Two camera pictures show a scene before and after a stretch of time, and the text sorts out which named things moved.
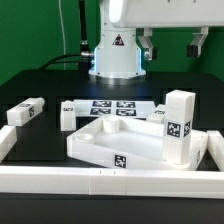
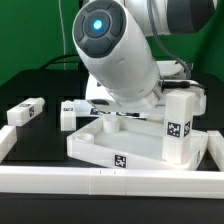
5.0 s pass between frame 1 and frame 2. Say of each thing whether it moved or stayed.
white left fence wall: stayed
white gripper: moved
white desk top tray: stayed
